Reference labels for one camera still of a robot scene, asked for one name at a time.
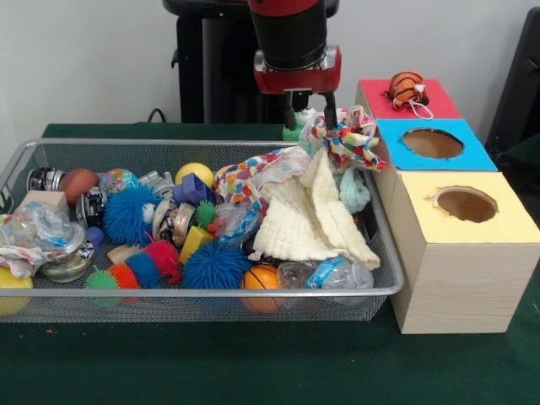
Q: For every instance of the dark green table cloth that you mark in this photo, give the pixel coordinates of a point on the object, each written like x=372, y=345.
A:
x=253, y=363

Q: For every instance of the large colourful dotted cloth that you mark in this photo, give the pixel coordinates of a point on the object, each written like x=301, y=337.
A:
x=346, y=141

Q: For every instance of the blue spiky ball with eyes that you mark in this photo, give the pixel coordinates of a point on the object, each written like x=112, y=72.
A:
x=126, y=215

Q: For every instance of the yellow ball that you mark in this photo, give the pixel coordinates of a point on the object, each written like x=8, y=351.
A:
x=194, y=171

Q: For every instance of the black chair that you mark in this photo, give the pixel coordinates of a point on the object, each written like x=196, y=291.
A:
x=519, y=84

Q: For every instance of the orange striped plush tiger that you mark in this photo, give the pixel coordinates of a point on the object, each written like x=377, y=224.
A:
x=405, y=88

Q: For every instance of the clear mesh bin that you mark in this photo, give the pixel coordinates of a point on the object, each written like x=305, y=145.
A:
x=211, y=304

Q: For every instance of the orange toy basketball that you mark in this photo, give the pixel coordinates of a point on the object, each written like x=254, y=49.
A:
x=261, y=276

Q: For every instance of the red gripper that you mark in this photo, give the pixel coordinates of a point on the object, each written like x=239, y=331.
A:
x=295, y=82

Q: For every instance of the yellow toy block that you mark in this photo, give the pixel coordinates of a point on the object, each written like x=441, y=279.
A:
x=194, y=242

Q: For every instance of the multicolour spiky caterpillar toy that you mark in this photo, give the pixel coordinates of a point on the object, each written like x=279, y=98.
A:
x=143, y=266

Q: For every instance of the mint quilted cloth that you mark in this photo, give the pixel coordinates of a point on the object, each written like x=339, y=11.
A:
x=352, y=190

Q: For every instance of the wooden box with three holes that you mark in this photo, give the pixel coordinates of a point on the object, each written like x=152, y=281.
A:
x=464, y=287

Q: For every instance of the green spiky ball with eyes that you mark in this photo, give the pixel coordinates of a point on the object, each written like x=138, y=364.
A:
x=304, y=120

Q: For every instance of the cream quilted cloth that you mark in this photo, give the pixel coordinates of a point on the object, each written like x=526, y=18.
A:
x=312, y=219

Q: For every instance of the small colourful dotted cloth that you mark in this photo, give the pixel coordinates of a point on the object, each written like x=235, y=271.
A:
x=240, y=185

